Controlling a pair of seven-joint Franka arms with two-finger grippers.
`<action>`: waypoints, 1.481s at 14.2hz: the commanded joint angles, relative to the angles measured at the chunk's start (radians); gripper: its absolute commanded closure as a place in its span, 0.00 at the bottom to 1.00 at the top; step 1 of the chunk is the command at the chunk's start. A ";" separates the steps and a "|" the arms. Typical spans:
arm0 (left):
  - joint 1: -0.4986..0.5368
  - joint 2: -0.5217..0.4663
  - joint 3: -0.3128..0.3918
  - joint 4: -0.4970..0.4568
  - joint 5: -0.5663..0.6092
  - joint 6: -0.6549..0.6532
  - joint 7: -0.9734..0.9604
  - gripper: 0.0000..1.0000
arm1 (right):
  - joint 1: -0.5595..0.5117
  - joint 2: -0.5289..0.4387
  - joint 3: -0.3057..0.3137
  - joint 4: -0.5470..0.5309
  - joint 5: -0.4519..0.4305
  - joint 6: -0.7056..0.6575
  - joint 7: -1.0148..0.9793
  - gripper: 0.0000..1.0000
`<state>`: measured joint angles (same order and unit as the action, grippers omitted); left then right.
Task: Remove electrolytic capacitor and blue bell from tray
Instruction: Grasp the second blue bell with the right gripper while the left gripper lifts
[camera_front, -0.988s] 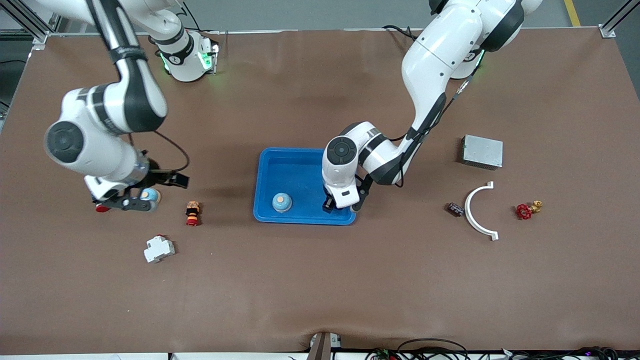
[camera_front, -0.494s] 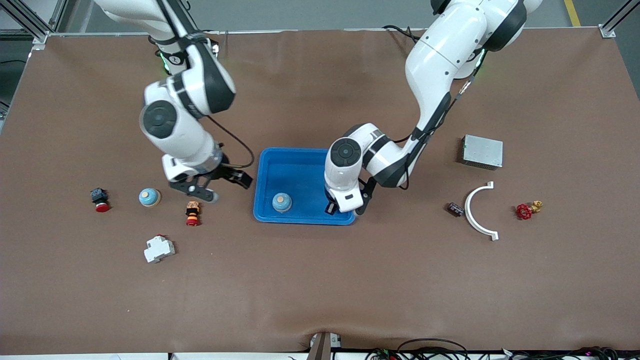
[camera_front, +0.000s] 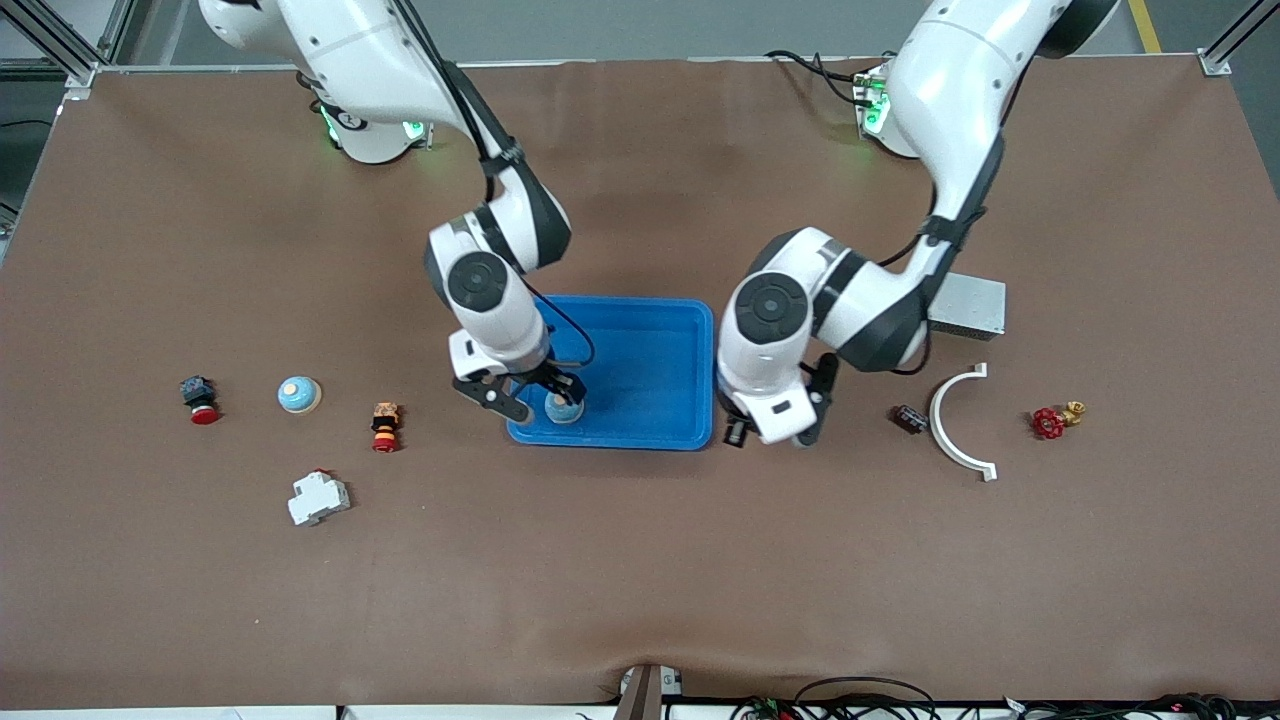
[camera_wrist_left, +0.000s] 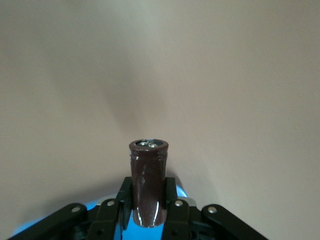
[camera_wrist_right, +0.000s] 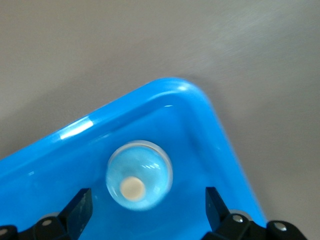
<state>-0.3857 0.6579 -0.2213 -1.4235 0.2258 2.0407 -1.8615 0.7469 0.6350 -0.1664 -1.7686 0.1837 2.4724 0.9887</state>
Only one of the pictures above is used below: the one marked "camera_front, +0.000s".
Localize black cable bundle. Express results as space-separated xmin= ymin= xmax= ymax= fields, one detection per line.
xmin=730 ymin=676 xmax=1280 ymax=720

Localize brown camera mount post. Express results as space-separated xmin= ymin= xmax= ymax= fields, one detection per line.
xmin=612 ymin=663 xmax=665 ymax=720

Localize white curved bracket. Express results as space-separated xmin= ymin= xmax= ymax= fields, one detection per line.
xmin=928 ymin=362 xmax=999 ymax=483

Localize red button black switch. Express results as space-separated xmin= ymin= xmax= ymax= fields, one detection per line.
xmin=180 ymin=375 xmax=221 ymax=426

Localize red handle brass valve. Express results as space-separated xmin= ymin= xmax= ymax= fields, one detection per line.
xmin=1031 ymin=400 xmax=1088 ymax=442

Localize aluminium frame post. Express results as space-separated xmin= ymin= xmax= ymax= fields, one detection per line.
xmin=0 ymin=0 xmax=136 ymax=89
xmin=1198 ymin=0 xmax=1280 ymax=77

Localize grey metal box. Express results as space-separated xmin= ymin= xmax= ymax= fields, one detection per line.
xmin=928 ymin=272 xmax=1008 ymax=342

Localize blue plastic tray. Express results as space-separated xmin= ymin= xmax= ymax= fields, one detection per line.
xmin=506 ymin=294 xmax=716 ymax=452

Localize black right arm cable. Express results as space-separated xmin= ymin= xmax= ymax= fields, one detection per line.
xmin=400 ymin=0 xmax=598 ymax=371

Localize white circuit breaker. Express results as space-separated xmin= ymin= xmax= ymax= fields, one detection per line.
xmin=287 ymin=468 xmax=352 ymax=528

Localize black base cables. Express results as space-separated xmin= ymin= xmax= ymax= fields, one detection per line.
xmin=765 ymin=48 xmax=881 ymax=109

